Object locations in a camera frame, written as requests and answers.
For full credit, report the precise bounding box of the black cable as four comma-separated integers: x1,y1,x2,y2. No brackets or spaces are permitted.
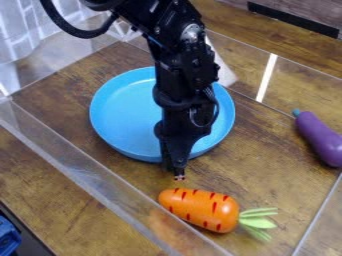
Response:
39,0,121,40

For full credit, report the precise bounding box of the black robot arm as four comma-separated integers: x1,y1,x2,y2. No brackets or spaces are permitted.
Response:
81,0,219,180

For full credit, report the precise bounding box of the clear acrylic enclosure wall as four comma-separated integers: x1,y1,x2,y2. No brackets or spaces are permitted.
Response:
0,19,342,256

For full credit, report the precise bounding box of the orange toy carrot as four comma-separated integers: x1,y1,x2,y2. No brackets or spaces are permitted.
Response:
158,188,278,241

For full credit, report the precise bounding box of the purple toy eggplant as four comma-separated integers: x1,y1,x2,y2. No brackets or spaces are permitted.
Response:
293,109,342,167

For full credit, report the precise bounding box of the blue round plate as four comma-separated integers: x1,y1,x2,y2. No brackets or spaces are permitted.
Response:
90,66,235,163

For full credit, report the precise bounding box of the blue object at corner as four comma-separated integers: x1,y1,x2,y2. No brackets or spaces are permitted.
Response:
0,216,22,256

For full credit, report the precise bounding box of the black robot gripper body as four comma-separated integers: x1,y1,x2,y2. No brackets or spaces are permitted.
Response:
151,86,222,171

